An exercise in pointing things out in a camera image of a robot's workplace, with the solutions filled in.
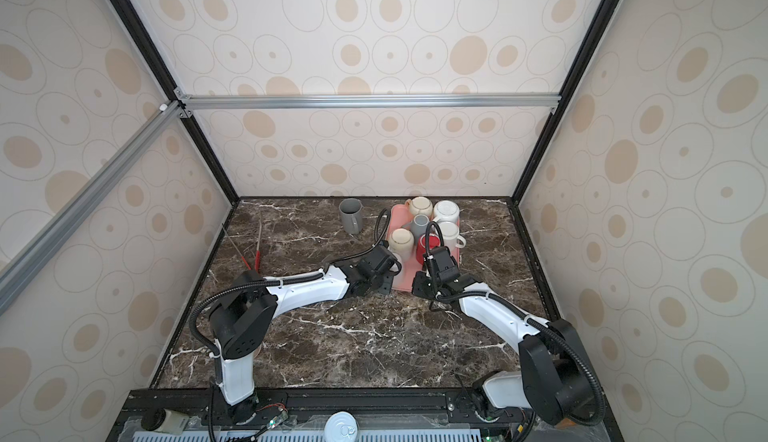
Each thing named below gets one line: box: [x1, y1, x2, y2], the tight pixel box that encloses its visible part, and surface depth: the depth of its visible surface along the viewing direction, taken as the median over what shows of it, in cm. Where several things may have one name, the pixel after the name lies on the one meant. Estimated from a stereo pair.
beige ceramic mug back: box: [406, 196, 433, 217], surface depth 108 cm
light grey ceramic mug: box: [410, 214, 429, 239], surface depth 102 cm
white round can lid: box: [324, 411, 359, 442], surface depth 68 cm
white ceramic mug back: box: [432, 200, 460, 223], surface depth 108 cm
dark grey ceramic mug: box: [338, 198, 363, 235], surface depth 105 cm
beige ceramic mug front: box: [389, 228, 414, 261], surface depth 98 cm
